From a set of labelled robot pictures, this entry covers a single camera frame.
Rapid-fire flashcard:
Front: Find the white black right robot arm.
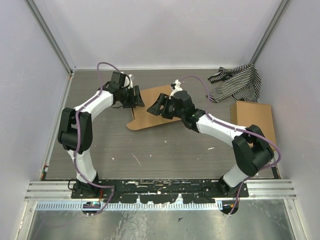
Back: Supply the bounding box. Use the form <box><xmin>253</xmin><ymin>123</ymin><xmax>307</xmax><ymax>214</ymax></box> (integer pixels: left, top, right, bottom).
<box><xmin>147</xmin><ymin>90</ymin><xmax>274</xmax><ymax>198</ymax></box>

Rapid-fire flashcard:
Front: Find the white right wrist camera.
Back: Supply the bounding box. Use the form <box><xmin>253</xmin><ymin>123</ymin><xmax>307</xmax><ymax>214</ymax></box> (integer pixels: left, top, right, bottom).
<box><xmin>169</xmin><ymin>79</ymin><xmax>183</xmax><ymax>99</ymax></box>

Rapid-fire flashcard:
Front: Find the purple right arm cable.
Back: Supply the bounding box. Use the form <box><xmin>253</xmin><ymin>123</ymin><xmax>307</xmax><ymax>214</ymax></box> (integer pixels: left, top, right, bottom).
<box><xmin>179</xmin><ymin>75</ymin><xmax>280</xmax><ymax>216</ymax></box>

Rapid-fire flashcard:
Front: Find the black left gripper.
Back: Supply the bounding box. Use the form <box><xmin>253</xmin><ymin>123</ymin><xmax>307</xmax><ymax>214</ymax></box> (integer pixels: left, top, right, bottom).
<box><xmin>119</xmin><ymin>85</ymin><xmax>145</xmax><ymax>109</ymax></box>

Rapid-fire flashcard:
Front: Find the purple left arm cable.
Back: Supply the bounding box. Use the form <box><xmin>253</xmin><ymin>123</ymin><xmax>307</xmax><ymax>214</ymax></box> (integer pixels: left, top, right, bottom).
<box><xmin>73</xmin><ymin>61</ymin><xmax>121</xmax><ymax>217</ymax></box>

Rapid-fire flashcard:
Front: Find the aluminium corner post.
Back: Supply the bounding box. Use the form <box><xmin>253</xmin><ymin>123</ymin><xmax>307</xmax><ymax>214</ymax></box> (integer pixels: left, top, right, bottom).
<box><xmin>249</xmin><ymin>0</ymin><xmax>292</xmax><ymax>65</ymax></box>
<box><xmin>25</xmin><ymin>0</ymin><xmax>74</xmax><ymax>76</ymax></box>

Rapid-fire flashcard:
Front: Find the folded brown cardboard box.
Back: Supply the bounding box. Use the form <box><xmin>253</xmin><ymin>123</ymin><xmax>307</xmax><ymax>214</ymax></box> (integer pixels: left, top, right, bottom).
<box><xmin>230</xmin><ymin>101</ymin><xmax>276</xmax><ymax>144</ymax></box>

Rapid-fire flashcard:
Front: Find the brown cardboard box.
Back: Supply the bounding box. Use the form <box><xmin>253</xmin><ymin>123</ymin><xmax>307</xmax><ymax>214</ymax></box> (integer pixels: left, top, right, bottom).
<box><xmin>126</xmin><ymin>84</ymin><xmax>183</xmax><ymax>131</ymax></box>
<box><xmin>230</xmin><ymin>101</ymin><xmax>276</xmax><ymax>144</ymax></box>

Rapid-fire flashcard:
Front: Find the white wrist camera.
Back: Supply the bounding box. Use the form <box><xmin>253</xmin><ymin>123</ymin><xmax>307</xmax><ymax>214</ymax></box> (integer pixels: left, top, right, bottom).
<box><xmin>123</xmin><ymin>74</ymin><xmax>134</xmax><ymax>89</ymax></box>
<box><xmin>169</xmin><ymin>79</ymin><xmax>183</xmax><ymax>99</ymax></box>

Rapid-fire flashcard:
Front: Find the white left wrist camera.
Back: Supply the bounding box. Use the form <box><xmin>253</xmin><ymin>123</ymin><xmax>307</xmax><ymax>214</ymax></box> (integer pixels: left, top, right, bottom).
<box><xmin>123</xmin><ymin>74</ymin><xmax>134</xmax><ymax>89</ymax></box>

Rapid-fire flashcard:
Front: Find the right aluminium corner post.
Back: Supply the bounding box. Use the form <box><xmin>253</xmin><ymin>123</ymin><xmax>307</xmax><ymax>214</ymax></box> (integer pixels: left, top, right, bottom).
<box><xmin>249</xmin><ymin>0</ymin><xmax>292</xmax><ymax>65</ymax></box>

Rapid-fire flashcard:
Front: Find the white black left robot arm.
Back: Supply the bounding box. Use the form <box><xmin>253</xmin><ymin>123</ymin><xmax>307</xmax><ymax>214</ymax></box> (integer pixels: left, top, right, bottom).
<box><xmin>57</xmin><ymin>71</ymin><xmax>145</xmax><ymax>199</ymax></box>

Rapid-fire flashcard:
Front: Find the left aluminium corner post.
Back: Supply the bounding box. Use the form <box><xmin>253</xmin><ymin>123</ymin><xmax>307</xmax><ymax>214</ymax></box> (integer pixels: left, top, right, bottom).
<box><xmin>25</xmin><ymin>0</ymin><xmax>74</xmax><ymax>76</ymax></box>

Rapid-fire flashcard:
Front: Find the slotted grey cable duct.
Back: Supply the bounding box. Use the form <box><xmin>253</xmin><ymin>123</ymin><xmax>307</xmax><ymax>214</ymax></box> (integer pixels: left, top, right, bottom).
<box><xmin>35</xmin><ymin>201</ymin><xmax>223</xmax><ymax>211</ymax></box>

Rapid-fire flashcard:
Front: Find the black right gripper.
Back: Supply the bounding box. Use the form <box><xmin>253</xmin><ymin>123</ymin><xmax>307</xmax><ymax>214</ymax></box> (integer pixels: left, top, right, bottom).
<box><xmin>147</xmin><ymin>93</ymin><xmax>185</xmax><ymax>120</ymax></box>

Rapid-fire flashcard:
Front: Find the aluminium front rail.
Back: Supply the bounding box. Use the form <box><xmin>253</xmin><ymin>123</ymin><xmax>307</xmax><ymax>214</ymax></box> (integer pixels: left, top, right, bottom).
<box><xmin>25</xmin><ymin>179</ymin><xmax>297</xmax><ymax>203</ymax></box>

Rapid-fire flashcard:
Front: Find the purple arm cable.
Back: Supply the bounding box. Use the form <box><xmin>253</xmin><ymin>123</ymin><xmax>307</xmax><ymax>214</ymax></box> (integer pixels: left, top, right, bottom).
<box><xmin>179</xmin><ymin>75</ymin><xmax>280</xmax><ymax>216</ymax></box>
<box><xmin>73</xmin><ymin>61</ymin><xmax>121</xmax><ymax>217</ymax></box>

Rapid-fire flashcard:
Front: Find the striped black white cloth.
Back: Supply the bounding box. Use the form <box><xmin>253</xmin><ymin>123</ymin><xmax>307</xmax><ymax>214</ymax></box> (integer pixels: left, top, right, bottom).
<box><xmin>206</xmin><ymin>63</ymin><xmax>262</xmax><ymax>103</ymax></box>

